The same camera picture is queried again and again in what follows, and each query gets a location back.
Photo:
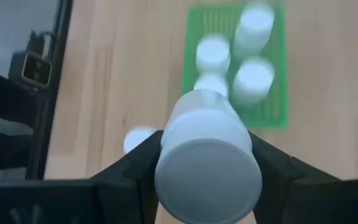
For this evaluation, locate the black support structure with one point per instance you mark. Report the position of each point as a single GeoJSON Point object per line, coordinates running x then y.
{"type": "Point", "coordinates": [2, 96]}

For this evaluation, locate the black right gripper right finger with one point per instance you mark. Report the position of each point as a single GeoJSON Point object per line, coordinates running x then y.
{"type": "Point", "coordinates": [287, 193]}

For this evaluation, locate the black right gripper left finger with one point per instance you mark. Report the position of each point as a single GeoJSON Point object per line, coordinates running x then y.
{"type": "Point", "coordinates": [129, 189]}

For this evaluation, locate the black table edge rail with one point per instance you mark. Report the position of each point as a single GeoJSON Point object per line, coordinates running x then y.
{"type": "Point", "coordinates": [50, 93]}

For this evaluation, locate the black clamp with metal rim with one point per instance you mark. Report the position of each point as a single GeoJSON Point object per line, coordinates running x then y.
{"type": "Point", "coordinates": [36, 70]}

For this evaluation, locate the white pill bottle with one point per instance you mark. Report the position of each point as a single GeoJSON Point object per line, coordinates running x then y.
{"type": "Point", "coordinates": [135, 138]}
{"type": "Point", "coordinates": [253, 28]}
{"type": "Point", "coordinates": [213, 54]}
{"type": "Point", "coordinates": [211, 83]}
{"type": "Point", "coordinates": [253, 81]}
{"type": "Point", "coordinates": [208, 180]}

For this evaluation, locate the green plastic basket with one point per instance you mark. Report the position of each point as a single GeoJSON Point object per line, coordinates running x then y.
{"type": "Point", "coordinates": [275, 112]}

